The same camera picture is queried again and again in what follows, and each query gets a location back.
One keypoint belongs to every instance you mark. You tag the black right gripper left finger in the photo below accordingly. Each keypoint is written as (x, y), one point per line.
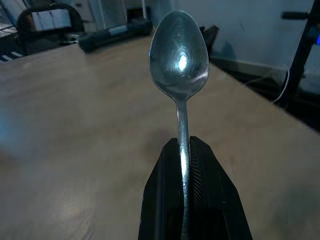
(162, 190)

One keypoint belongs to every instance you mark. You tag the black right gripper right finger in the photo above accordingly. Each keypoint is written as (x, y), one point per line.
(215, 195)

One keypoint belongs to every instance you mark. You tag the silver metal spoon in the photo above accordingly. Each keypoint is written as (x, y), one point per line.
(178, 50)

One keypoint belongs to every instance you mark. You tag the black angular object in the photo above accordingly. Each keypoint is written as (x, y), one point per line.
(212, 37)

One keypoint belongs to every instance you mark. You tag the long black case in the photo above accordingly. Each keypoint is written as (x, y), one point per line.
(112, 37)

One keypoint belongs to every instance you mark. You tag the black metal stand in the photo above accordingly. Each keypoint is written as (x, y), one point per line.
(303, 45)

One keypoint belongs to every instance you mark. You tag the black office chair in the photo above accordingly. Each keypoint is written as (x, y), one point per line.
(27, 37)

